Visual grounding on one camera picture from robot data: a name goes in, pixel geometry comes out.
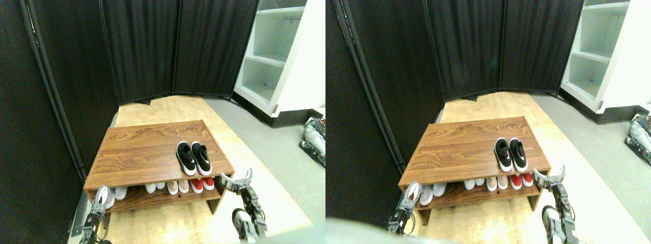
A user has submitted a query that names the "black shoe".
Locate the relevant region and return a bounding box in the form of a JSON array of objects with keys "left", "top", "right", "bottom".
[
  {"left": 510, "top": 138, "right": 530, "bottom": 172},
  {"left": 191, "top": 142, "right": 213, "bottom": 176},
  {"left": 176, "top": 141, "right": 197, "bottom": 176},
  {"left": 494, "top": 138, "right": 514, "bottom": 173}
]

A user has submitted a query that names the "black curtain stand pole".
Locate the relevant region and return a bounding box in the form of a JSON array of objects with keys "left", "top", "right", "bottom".
[
  {"left": 18, "top": 0, "right": 86, "bottom": 181},
  {"left": 328, "top": 0, "right": 406, "bottom": 176}
]

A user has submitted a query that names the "grey curtain stand foot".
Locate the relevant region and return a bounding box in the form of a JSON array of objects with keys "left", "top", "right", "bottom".
[{"left": 70, "top": 193, "right": 88, "bottom": 236}]

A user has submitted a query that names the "white shelf unit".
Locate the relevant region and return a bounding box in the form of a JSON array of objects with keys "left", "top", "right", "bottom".
[
  {"left": 234, "top": 0, "right": 326, "bottom": 128},
  {"left": 559, "top": 0, "right": 651, "bottom": 124}
]

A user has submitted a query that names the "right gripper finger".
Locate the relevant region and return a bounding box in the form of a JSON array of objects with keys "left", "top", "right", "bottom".
[
  {"left": 550, "top": 164, "right": 566, "bottom": 190},
  {"left": 220, "top": 174, "right": 243, "bottom": 194},
  {"left": 531, "top": 170, "right": 554, "bottom": 190},
  {"left": 238, "top": 168, "right": 254, "bottom": 194}
]

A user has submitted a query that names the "brown shoe rack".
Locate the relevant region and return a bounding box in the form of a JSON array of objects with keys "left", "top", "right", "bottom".
[
  {"left": 83, "top": 119, "right": 235, "bottom": 228},
  {"left": 398, "top": 116, "right": 551, "bottom": 226}
]

